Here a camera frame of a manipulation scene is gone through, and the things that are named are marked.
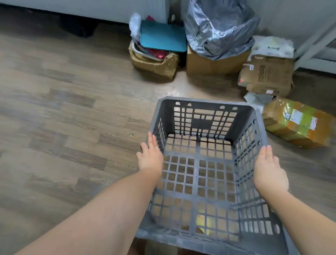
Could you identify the person's left hand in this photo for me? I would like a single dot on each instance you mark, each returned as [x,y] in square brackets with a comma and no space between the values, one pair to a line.
[151,160]

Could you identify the person's right hand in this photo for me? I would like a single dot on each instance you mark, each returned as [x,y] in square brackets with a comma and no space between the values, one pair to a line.
[270,174]

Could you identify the person's right fingers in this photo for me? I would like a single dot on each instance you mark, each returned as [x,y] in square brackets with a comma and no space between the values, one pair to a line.
[268,153]

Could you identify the person's left fingers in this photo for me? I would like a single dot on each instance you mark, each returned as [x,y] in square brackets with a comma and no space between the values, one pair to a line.
[151,141]

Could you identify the grey plastic lattice crate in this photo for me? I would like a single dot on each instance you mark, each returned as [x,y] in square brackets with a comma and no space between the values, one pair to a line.
[207,181]

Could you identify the person's right forearm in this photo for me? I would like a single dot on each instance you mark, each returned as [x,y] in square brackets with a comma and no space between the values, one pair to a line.
[301,223]

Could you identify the person's left forearm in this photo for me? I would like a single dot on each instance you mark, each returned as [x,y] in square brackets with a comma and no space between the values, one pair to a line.
[105,212]

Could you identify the taped yellow-green parcel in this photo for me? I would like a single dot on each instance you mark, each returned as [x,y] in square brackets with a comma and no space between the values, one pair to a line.
[299,122]

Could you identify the white mailer bag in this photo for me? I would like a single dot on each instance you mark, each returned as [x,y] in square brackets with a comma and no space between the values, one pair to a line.
[258,99]

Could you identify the crumpled brown paper bag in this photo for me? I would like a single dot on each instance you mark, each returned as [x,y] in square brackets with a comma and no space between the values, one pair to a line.
[154,65]

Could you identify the flattened printed cardboard box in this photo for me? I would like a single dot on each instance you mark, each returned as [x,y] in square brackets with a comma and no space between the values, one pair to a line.
[270,76]

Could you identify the red cloth item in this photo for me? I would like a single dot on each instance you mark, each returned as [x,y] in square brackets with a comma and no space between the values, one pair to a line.
[158,53]

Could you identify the brown cardboard box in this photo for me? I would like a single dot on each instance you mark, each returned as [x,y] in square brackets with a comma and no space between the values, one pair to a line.
[210,64]

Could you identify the white green-print plastic bag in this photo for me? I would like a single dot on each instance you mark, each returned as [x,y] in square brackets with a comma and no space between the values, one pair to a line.
[273,47]

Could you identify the teal flat board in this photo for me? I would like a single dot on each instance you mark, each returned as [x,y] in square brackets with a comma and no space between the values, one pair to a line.
[162,35]

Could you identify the white thin plastic bag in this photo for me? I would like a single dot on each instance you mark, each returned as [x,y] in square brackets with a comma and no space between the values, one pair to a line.
[135,26]

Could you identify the grey plastic bin bag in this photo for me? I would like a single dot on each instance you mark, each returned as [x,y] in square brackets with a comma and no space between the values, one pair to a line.
[220,26]

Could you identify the white cabinet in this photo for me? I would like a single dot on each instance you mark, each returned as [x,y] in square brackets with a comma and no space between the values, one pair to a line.
[91,8]

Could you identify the white furniture frame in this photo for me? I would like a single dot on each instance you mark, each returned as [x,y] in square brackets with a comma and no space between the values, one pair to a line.
[315,44]

